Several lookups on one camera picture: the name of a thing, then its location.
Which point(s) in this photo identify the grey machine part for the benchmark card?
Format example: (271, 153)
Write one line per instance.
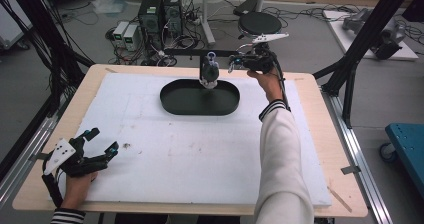
(388, 39)

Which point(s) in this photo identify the black computer tower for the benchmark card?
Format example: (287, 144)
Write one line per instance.
(150, 17)
(173, 14)

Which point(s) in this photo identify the white floor platform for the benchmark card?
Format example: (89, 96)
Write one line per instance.
(343, 40)

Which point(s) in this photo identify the black hanger stand with tray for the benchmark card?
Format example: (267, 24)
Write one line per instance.
(186, 100)

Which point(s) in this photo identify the aluminium rail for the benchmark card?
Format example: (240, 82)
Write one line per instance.
(26, 150)
(361, 157)

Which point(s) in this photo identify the clear plastic bag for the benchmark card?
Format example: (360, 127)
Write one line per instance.
(108, 2)

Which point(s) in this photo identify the thin wooden stick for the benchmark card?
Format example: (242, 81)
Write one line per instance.
(340, 199)

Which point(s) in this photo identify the grey power supply unit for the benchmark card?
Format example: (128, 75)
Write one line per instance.
(120, 32)
(131, 37)

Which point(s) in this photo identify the black round stool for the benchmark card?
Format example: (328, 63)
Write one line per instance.
(260, 22)

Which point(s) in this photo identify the person's right hand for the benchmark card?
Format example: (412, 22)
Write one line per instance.
(268, 84)

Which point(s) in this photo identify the white desk leg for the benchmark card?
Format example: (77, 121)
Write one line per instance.
(206, 14)

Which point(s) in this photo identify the person's left hand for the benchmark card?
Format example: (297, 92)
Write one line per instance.
(76, 190)

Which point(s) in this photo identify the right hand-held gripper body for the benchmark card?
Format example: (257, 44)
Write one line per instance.
(260, 60)

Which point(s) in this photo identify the white foam board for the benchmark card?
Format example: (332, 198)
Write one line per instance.
(183, 157)

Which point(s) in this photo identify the black flat foot pedal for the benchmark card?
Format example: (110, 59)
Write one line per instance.
(245, 6)

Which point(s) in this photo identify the blue cart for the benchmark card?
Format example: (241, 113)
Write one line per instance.
(408, 150)

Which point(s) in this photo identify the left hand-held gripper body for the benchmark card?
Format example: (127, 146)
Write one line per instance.
(60, 154)

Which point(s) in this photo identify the black metal frame strut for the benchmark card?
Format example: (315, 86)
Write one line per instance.
(43, 27)
(370, 34)

